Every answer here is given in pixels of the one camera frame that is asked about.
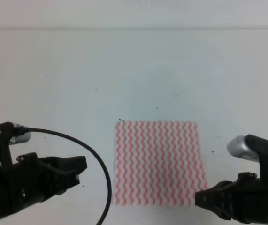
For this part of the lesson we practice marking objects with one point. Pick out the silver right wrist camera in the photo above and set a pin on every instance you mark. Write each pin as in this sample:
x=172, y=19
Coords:
x=252, y=148

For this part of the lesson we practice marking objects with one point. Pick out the pink white wavy striped towel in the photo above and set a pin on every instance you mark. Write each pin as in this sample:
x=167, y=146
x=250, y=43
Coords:
x=157, y=163

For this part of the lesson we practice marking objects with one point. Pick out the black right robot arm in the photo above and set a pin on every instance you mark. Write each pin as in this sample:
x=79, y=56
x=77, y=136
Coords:
x=244, y=200

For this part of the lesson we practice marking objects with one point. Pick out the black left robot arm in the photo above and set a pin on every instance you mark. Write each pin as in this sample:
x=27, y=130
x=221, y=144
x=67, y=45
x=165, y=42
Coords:
x=4, y=204

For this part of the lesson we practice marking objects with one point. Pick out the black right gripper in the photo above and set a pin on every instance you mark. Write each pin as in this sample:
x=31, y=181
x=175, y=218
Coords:
x=247, y=199

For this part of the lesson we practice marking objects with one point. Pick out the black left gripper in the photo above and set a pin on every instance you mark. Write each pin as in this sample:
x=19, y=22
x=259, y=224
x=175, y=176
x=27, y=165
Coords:
x=32, y=179

